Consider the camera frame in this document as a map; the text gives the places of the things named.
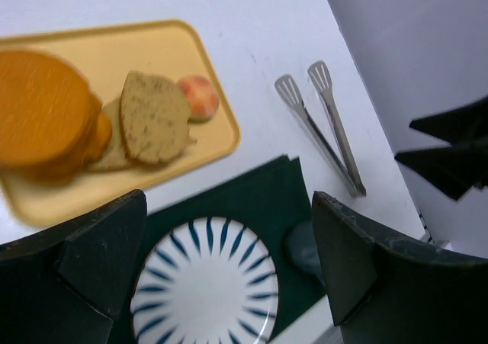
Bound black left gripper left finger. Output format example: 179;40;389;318
1;190;147;343

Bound round pink bun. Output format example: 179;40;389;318
177;76;220;121

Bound seeded bread slice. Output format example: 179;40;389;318
120;71;197;166

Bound dark green cloth placemat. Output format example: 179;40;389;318
109;156;325;343

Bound grey ceramic mug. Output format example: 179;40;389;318
283;220;325;285

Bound yellow plastic tray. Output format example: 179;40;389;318
1;20;240;234

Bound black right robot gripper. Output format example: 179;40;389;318
395;97;487;201

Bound metal serving tongs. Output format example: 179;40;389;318
274;60;367;198

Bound white blue striped plate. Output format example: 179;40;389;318
130;217;279;343

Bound orange bread loaf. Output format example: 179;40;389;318
1;50;112;184

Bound bread slice on tray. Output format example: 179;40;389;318
87;98;131;172

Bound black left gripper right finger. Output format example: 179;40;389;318
312;191;487;343

